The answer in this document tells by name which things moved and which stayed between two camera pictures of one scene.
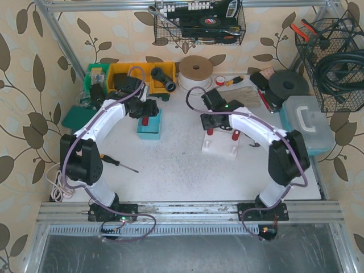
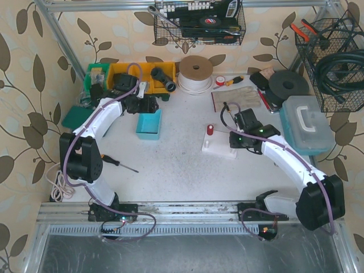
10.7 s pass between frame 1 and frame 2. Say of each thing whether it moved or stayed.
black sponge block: stayed
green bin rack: stayed
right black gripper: moved
